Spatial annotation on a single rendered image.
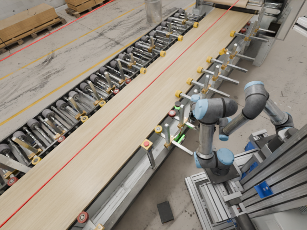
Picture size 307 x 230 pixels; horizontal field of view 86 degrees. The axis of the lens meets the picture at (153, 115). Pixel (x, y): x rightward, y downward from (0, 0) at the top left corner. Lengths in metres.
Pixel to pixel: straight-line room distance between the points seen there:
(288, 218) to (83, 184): 1.48
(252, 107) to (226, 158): 0.37
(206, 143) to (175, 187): 1.41
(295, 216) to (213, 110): 0.74
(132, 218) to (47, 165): 1.19
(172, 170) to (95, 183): 1.19
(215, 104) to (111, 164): 1.12
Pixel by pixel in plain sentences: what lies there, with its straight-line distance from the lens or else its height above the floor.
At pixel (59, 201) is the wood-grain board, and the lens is 1.78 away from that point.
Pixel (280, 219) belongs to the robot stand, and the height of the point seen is 1.23.
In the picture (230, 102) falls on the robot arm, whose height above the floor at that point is 1.65.
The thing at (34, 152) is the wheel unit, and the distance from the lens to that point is 2.20.
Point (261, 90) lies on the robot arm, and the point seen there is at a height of 1.55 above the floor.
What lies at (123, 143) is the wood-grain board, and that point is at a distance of 1.73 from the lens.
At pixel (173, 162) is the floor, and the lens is 2.53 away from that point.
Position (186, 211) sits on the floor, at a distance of 2.39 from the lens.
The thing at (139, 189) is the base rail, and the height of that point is 0.70.
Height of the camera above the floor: 2.38
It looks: 53 degrees down
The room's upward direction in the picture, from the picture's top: 11 degrees counter-clockwise
